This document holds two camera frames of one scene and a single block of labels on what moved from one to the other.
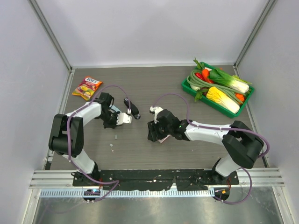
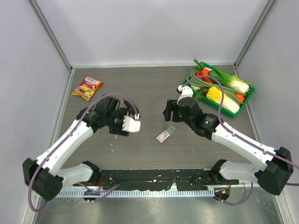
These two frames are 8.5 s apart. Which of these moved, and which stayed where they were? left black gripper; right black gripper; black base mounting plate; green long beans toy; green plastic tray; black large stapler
Moved: left black gripper; right black gripper
Stayed: black large stapler; green long beans toy; black base mounting plate; green plastic tray
